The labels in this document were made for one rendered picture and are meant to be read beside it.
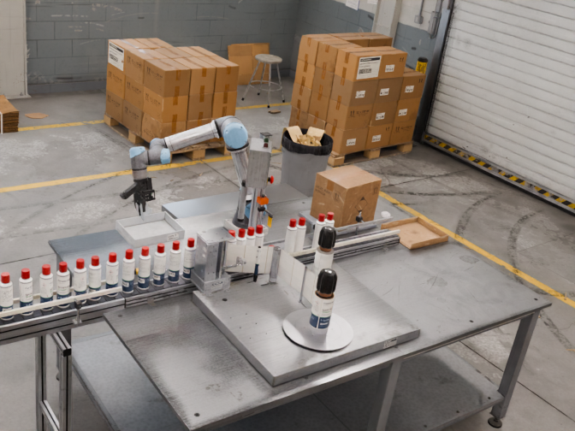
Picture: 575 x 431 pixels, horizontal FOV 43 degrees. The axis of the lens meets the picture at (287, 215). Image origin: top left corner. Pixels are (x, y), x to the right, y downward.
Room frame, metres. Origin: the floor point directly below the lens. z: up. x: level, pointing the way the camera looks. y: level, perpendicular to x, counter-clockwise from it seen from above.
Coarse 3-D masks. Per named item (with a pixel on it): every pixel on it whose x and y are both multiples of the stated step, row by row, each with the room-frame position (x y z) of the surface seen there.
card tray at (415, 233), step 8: (416, 216) 4.03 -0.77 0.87; (384, 224) 3.87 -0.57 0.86; (392, 224) 3.91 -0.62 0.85; (400, 224) 3.95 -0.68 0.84; (408, 224) 3.98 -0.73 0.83; (416, 224) 4.00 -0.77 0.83; (424, 224) 3.99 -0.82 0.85; (400, 232) 3.86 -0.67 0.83; (408, 232) 3.87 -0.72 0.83; (416, 232) 3.89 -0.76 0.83; (424, 232) 3.91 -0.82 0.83; (432, 232) 3.92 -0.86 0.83; (440, 232) 3.89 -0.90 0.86; (400, 240) 3.74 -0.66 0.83; (408, 240) 3.76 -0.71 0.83; (416, 240) 3.77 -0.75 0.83; (424, 240) 3.72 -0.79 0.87; (432, 240) 3.76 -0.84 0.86; (440, 240) 3.80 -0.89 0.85; (408, 248) 3.67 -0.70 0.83; (416, 248) 3.68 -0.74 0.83
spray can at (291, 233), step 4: (292, 220) 3.28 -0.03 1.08; (292, 224) 3.27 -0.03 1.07; (288, 228) 3.26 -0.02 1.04; (292, 228) 3.26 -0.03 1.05; (296, 228) 3.28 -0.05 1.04; (288, 232) 3.26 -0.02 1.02; (292, 232) 3.26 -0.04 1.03; (296, 232) 3.28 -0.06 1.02; (288, 236) 3.26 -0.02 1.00; (292, 236) 3.26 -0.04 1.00; (288, 240) 3.26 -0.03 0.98; (292, 240) 3.26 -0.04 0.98; (288, 244) 3.26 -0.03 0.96; (292, 244) 3.26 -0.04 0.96; (284, 248) 3.27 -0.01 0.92; (288, 248) 3.26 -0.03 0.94; (292, 248) 3.26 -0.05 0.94; (288, 252) 3.26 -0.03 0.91
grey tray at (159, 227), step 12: (156, 216) 3.29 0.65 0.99; (168, 216) 3.30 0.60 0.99; (120, 228) 3.11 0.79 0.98; (132, 228) 3.18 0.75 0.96; (144, 228) 3.20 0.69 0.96; (156, 228) 3.22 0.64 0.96; (168, 228) 3.24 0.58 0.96; (180, 228) 3.20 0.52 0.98; (132, 240) 3.02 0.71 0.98; (144, 240) 3.03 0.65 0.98; (156, 240) 3.07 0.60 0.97; (168, 240) 3.12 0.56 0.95
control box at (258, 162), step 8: (256, 144) 3.22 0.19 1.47; (256, 152) 3.14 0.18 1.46; (264, 152) 3.14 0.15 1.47; (248, 160) 3.14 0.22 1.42; (256, 160) 3.14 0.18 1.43; (264, 160) 3.14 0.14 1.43; (248, 168) 3.14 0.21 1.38; (256, 168) 3.14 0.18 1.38; (264, 168) 3.14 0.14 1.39; (248, 176) 3.14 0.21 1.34; (256, 176) 3.14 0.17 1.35; (264, 176) 3.14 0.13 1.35; (248, 184) 3.14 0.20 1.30; (256, 184) 3.14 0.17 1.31; (264, 184) 3.14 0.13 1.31
